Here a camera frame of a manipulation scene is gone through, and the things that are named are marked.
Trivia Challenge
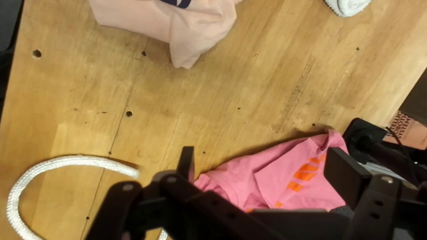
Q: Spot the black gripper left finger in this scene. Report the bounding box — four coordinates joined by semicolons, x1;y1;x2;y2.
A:
152;145;197;188

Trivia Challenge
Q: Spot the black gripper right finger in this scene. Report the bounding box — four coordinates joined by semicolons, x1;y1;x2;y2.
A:
323;145;404;213

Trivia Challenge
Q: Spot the pink shirt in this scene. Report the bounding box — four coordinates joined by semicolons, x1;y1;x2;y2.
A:
192;129;351;213

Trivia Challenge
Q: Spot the white rope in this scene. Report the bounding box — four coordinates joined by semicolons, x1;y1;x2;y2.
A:
5;153;141;240

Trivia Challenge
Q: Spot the peach shirt with orange print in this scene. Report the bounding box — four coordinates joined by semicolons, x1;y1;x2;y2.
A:
86;0;244;70

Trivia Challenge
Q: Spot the white terry towel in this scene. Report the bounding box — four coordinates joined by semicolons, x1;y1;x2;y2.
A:
323;0;373;18

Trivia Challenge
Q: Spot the black pole with base plate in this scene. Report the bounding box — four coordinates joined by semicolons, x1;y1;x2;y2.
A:
341;116;389;154

